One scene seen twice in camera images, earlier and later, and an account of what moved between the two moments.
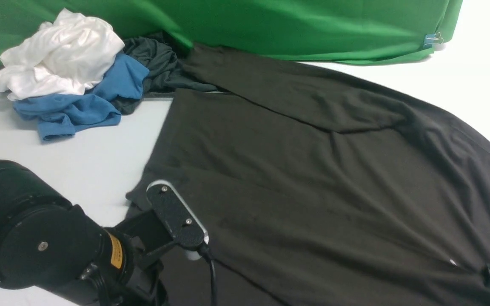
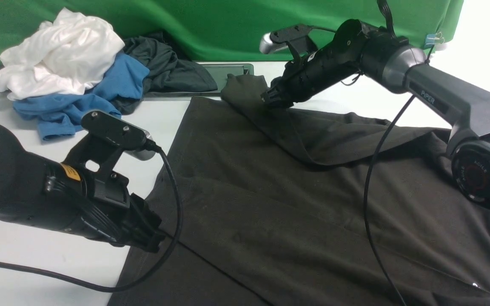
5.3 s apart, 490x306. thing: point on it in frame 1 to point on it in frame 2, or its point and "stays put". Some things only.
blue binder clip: (430, 39) stays put
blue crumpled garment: (60, 116) stays put
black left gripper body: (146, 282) to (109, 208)
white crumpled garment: (67, 56) stays put
